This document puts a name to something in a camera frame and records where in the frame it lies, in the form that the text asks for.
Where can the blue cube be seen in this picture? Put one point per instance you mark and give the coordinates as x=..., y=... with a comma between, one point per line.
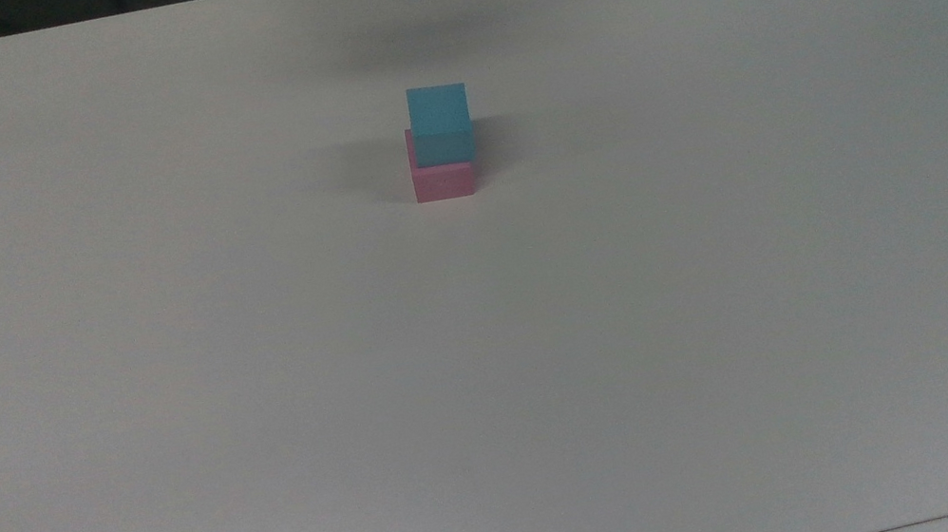
x=440, y=122

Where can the pink cube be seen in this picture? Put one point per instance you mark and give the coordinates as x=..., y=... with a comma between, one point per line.
x=443, y=182

